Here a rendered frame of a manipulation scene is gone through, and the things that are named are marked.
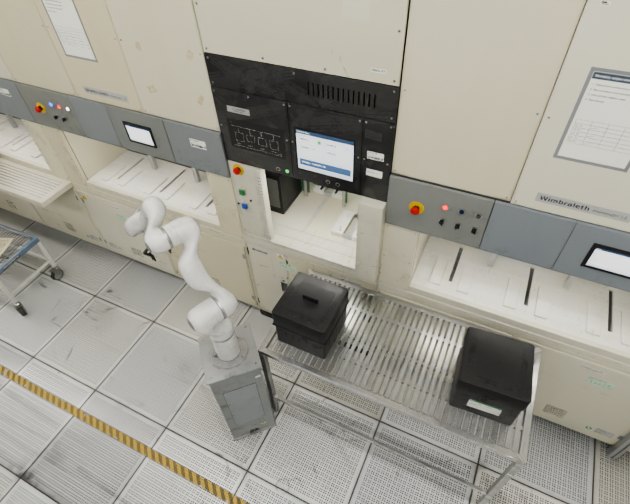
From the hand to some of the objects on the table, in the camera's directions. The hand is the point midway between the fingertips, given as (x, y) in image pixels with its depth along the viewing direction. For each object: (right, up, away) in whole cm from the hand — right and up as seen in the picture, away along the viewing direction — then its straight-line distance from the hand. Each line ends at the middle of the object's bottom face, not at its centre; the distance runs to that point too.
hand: (161, 254), depth 237 cm
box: (+162, -63, -33) cm, 177 cm away
